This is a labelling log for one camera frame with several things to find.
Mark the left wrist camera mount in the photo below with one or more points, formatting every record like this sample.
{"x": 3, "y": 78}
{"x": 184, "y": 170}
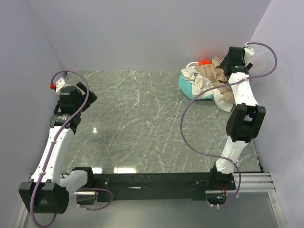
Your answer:
{"x": 59, "y": 84}

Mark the orange shirt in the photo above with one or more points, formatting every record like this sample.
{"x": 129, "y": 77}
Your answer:
{"x": 205, "y": 62}

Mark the white shirt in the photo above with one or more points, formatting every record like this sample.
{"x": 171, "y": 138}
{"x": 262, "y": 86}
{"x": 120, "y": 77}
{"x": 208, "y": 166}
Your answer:
{"x": 200, "y": 84}

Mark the beige polo shirt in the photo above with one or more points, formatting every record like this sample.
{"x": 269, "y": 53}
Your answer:
{"x": 216, "y": 75}

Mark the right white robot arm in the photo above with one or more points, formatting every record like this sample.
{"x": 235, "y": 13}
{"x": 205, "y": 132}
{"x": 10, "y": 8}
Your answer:
{"x": 246, "y": 119}

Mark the teal shirt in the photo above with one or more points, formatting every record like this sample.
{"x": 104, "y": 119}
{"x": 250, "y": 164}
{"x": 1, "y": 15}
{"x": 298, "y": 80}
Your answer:
{"x": 186, "y": 88}

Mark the white laundry basket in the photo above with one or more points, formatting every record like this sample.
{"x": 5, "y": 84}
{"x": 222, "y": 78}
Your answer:
{"x": 192, "y": 64}

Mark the aluminium rail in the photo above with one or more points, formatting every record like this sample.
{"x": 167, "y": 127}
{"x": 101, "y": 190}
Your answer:
{"x": 253, "y": 182}

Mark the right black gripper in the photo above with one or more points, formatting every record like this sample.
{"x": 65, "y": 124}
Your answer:
{"x": 223, "y": 63}

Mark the black base beam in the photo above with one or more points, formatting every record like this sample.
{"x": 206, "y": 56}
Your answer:
{"x": 166, "y": 186}

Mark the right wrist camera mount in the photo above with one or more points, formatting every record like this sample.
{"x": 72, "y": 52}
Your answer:
{"x": 249, "y": 52}

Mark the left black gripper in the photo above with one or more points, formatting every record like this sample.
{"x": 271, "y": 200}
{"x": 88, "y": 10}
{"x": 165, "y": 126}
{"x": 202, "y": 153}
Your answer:
{"x": 83, "y": 89}

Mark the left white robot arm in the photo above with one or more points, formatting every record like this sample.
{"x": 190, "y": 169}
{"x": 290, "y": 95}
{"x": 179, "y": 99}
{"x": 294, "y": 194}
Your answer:
{"x": 45, "y": 192}

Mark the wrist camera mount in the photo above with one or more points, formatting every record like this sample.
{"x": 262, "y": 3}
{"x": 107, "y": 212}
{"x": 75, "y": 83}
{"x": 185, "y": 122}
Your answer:
{"x": 249, "y": 52}
{"x": 59, "y": 84}

